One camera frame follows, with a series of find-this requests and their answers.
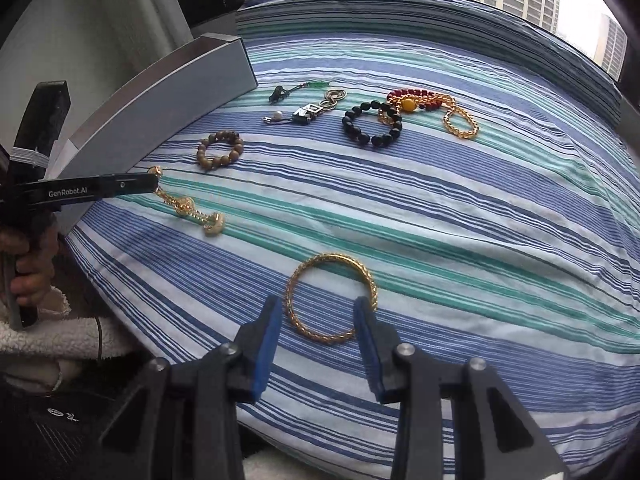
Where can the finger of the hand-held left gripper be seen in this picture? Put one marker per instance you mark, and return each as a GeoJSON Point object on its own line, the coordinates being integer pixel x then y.
{"type": "Point", "coordinates": [130, 183]}

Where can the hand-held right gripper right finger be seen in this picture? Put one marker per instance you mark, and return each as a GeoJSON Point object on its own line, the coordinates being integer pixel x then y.
{"type": "Point", "coordinates": [367, 345]}

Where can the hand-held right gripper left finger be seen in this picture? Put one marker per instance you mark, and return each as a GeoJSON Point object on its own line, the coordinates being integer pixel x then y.
{"type": "Point", "coordinates": [265, 345]}

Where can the gold twisted bangle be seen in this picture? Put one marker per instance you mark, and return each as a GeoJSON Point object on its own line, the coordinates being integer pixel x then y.
{"type": "Point", "coordinates": [367, 280]}

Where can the long grey cardboard box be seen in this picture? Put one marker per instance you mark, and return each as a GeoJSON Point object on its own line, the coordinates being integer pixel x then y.
{"type": "Point", "coordinates": [150, 100]}

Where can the amber bead strand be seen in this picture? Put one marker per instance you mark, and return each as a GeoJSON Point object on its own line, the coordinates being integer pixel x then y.
{"type": "Point", "coordinates": [410, 105]}

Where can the person's left forearm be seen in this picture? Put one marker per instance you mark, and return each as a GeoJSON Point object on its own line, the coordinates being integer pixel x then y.
{"type": "Point", "coordinates": [50, 340]}

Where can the person's left hand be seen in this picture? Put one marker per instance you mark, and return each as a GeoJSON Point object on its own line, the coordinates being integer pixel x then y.
{"type": "Point", "coordinates": [30, 282]}

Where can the white curtain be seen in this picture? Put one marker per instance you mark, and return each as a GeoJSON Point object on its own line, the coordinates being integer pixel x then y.
{"type": "Point", "coordinates": [100, 25]}

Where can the striped bed sheet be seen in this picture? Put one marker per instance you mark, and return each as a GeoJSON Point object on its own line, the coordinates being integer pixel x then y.
{"type": "Point", "coordinates": [450, 235]}

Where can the pearl pendant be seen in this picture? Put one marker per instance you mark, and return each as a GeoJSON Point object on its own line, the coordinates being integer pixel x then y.
{"type": "Point", "coordinates": [275, 117]}

